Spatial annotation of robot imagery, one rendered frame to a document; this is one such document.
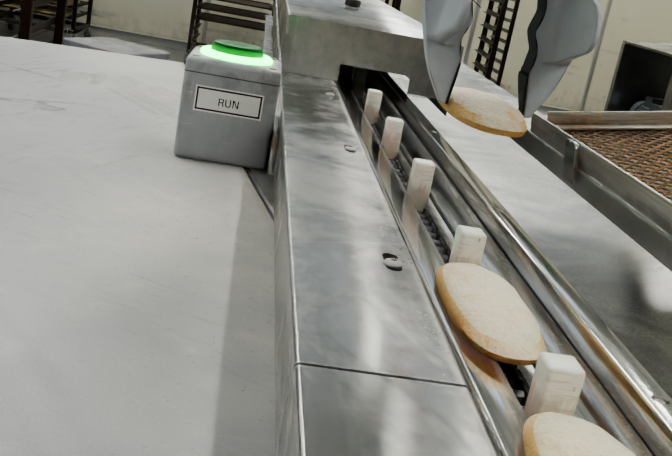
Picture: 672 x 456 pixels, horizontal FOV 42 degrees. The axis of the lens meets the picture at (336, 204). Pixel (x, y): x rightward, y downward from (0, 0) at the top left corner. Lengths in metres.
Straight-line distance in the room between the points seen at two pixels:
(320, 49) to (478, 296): 0.56
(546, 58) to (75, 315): 0.25
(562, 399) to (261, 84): 0.41
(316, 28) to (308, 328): 0.62
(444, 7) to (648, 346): 0.21
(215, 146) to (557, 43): 0.30
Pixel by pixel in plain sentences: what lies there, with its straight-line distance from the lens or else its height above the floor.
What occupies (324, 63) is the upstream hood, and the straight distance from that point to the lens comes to 0.90.
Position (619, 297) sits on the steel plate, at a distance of 0.56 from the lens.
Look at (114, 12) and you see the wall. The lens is 7.57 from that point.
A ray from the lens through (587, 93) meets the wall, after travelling 8.01.
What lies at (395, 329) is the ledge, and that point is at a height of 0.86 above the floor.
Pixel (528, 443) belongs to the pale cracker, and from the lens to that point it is 0.28.
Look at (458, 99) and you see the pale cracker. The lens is 0.44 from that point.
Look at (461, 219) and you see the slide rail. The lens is 0.53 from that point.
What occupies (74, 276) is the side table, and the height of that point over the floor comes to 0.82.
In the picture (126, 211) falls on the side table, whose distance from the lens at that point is 0.53.
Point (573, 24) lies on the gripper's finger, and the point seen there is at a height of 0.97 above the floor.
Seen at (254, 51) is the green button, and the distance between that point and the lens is 0.67.
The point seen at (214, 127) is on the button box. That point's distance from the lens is 0.66.
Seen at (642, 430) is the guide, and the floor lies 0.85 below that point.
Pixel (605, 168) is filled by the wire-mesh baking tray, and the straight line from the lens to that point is 0.54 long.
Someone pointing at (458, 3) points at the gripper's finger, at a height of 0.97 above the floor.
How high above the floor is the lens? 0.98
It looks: 16 degrees down
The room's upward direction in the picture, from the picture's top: 11 degrees clockwise
